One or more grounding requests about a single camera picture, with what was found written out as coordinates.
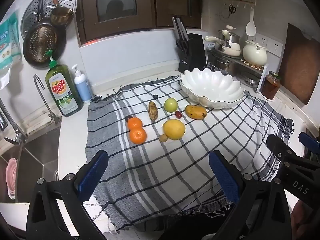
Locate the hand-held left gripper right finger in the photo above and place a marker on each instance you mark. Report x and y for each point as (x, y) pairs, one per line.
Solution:
(225, 177)

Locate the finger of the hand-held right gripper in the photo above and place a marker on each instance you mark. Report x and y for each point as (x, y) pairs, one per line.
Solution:
(310, 143)
(277, 146)

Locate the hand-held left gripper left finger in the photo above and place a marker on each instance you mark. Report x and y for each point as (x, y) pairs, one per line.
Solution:
(92, 177)

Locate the orange tangerine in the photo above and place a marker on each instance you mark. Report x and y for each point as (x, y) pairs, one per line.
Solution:
(135, 124)
(137, 136)

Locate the large yellow lemon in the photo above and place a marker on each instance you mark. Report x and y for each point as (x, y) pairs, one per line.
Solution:
(174, 129)

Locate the yellow spotted mango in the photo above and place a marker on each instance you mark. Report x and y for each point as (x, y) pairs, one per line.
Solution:
(195, 112)

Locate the dark red grape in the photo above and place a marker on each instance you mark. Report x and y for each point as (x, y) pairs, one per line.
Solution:
(178, 114)

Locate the white scalloped bowl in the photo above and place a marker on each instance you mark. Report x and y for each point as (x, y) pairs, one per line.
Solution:
(212, 87)

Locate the green apple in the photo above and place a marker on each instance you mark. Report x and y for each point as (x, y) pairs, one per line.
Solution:
(171, 105)

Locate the small spotted banana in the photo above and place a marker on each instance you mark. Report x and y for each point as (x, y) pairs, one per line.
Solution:
(153, 110)

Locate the person's right hand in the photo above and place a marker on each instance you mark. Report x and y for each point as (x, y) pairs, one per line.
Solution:
(301, 217)

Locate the grey white checked cloth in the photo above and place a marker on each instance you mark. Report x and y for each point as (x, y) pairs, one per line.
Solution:
(175, 167)

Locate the glass jar of red sauce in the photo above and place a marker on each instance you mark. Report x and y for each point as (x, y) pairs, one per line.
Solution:
(270, 87)

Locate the steel sink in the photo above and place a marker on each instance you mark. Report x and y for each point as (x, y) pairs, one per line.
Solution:
(37, 155)

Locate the steel shelf rack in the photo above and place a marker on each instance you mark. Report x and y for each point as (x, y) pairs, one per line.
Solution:
(262, 80)

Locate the dark purple plum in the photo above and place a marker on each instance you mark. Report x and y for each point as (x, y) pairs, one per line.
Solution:
(128, 118)

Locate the steel pot lid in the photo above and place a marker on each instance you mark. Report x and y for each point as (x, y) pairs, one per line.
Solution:
(250, 80)

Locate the brown wooden cutting board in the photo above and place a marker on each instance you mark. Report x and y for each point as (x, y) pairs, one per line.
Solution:
(300, 62)

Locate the thin curved steel faucet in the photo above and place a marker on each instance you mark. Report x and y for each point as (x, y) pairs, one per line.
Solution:
(48, 107)

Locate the wooden bead trivet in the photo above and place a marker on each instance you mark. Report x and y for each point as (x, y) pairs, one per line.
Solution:
(250, 64)

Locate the white blue pump bottle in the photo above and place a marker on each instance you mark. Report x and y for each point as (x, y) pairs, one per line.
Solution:
(82, 87)

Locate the chrome sink faucet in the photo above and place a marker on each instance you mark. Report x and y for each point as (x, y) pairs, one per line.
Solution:
(13, 130)

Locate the green dish soap bottle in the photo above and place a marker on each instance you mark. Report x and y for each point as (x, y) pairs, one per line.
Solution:
(62, 90)

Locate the white casserole pot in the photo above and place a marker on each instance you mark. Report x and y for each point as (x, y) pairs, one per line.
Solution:
(253, 55)

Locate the large steel pot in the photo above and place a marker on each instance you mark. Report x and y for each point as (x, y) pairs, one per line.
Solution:
(225, 63)

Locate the steel pot with lid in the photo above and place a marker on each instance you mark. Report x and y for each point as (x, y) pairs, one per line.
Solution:
(235, 38)

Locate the white rice spoon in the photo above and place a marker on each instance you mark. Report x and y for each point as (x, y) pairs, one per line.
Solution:
(250, 27)

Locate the black knife block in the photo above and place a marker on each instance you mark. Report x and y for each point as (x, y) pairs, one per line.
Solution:
(193, 52)

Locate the black kitchen scissors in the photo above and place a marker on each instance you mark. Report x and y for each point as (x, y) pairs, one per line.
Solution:
(182, 46)

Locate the small hanging scissors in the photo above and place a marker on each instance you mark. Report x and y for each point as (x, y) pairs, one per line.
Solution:
(232, 10)

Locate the teal white packets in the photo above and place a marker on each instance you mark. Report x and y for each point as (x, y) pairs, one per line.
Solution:
(8, 47)

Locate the brown glass window door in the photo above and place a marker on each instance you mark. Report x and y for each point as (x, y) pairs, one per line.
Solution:
(115, 2)

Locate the brown cabinet door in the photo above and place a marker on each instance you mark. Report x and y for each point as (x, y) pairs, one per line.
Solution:
(175, 2)

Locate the white wall socket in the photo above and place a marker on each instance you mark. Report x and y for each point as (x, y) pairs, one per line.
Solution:
(275, 46)
(261, 40)

